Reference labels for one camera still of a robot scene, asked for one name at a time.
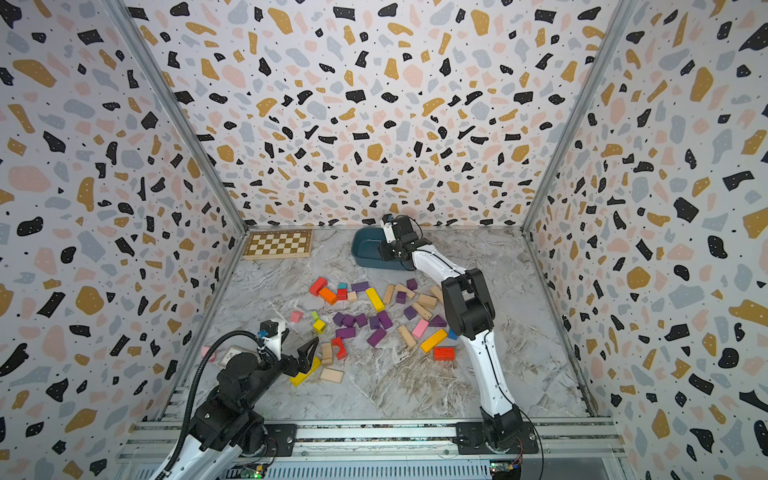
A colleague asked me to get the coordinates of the purple flat block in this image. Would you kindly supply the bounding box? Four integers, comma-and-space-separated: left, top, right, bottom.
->
351, 281, 370, 292

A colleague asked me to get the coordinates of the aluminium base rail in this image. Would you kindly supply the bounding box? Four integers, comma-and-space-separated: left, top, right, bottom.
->
116, 418, 634, 479

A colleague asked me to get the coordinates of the natural wood square block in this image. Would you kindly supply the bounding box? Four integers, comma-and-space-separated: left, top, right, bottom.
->
320, 367, 344, 384

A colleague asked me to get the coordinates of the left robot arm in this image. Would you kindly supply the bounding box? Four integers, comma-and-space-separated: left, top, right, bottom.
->
153, 330, 319, 479

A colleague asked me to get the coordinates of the yellow cube block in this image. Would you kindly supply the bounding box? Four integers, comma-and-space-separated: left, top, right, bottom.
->
313, 319, 326, 334

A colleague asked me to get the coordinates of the red wedge block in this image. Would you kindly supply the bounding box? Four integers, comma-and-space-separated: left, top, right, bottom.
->
432, 347, 456, 362

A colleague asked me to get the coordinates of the yellow block near gripper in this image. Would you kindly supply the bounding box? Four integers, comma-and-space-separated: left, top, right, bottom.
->
289, 357, 322, 387

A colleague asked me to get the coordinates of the teal plastic storage bin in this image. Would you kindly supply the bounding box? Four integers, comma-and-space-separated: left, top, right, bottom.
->
351, 226, 415, 271

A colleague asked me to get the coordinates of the orange rectangular block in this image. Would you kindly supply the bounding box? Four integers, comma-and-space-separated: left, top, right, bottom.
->
318, 287, 338, 305

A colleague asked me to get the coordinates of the pink rectangular block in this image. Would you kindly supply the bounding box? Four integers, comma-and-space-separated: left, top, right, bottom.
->
411, 319, 429, 339

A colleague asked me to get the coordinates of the yellow orange long block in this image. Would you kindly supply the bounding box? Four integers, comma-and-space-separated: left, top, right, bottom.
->
420, 329, 448, 354

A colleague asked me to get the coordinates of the natural wood long plank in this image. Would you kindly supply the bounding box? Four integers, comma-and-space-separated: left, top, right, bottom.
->
397, 325, 416, 348

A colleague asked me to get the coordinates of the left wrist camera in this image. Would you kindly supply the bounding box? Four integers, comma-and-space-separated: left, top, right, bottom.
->
258, 319, 289, 360

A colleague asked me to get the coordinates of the natural wood flat block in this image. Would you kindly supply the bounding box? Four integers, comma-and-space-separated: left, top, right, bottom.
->
417, 294, 438, 310

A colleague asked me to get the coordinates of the wooden chessboard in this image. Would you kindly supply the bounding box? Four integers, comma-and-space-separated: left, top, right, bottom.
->
243, 230, 312, 261

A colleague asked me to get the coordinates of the red arch block front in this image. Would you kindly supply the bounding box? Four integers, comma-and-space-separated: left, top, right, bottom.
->
331, 337, 347, 360

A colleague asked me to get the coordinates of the purple upright rectangular block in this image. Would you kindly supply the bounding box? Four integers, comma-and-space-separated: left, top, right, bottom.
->
377, 310, 393, 330

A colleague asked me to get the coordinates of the aluminium corner post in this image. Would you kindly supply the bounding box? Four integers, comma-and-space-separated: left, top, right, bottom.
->
521, 0, 637, 235

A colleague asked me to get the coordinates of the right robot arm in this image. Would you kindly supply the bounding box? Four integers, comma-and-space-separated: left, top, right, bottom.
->
379, 214, 523, 451

